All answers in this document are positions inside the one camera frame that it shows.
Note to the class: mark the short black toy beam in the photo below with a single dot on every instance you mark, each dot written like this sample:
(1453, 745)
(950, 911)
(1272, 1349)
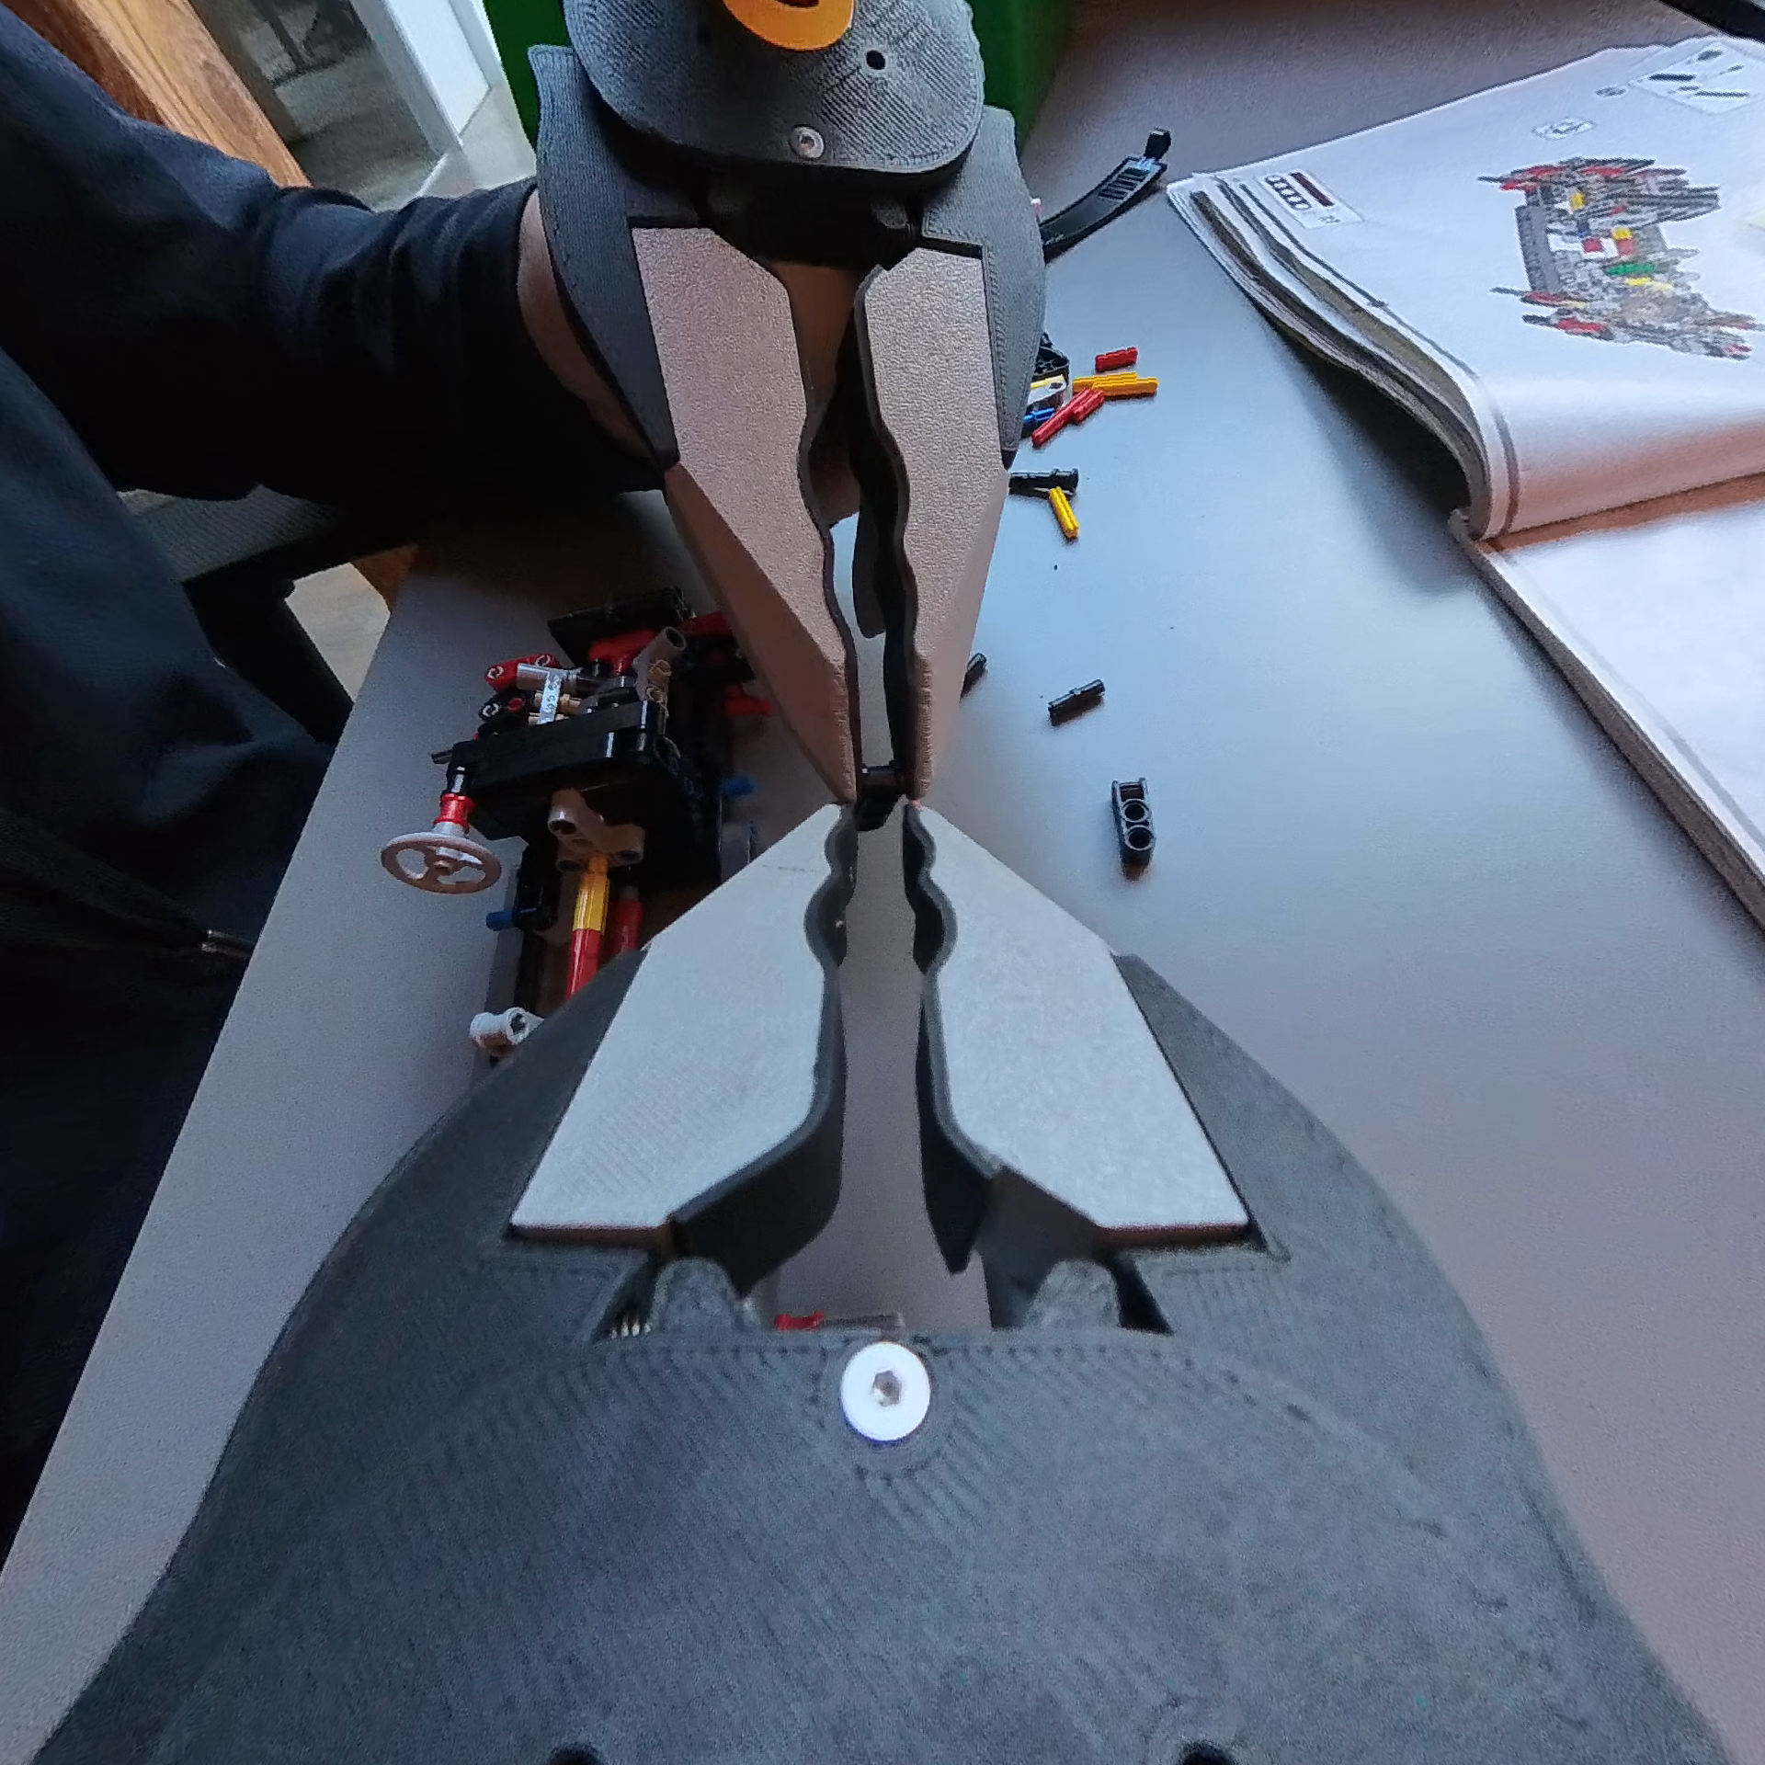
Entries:
(1134, 820)

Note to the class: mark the instruction booklet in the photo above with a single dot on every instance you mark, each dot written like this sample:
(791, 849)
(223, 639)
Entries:
(1557, 346)

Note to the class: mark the person's left forearm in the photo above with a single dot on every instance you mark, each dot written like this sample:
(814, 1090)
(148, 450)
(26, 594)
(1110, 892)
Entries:
(319, 346)

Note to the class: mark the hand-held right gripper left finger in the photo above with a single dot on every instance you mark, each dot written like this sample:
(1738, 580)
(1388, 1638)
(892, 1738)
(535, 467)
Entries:
(690, 1076)

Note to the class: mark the wooden furniture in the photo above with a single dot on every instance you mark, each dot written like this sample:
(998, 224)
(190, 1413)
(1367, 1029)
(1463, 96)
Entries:
(153, 77)

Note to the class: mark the person's left hand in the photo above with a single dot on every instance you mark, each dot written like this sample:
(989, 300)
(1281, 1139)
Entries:
(559, 318)

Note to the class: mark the small black toy pin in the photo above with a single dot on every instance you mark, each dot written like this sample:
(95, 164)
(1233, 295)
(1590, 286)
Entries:
(876, 797)

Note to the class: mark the toy brick model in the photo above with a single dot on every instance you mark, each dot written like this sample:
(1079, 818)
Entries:
(594, 745)

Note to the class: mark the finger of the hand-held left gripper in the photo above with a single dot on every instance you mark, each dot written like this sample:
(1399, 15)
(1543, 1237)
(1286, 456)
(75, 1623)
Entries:
(745, 454)
(938, 454)

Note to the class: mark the heap of small toy pins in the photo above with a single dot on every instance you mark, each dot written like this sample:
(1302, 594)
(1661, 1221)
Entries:
(1083, 407)

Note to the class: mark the grey chair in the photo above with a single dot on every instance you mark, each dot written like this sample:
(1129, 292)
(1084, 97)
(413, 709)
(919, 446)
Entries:
(261, 552)

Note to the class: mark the person's dark clothing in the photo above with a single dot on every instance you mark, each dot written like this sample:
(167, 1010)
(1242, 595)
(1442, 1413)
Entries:
(125, 855)

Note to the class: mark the small white toy connector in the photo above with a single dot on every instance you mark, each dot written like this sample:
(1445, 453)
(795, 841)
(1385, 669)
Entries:
(502, 1029)

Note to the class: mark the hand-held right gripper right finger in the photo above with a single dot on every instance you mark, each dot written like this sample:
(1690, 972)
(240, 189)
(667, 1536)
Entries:
(1061, 1090)

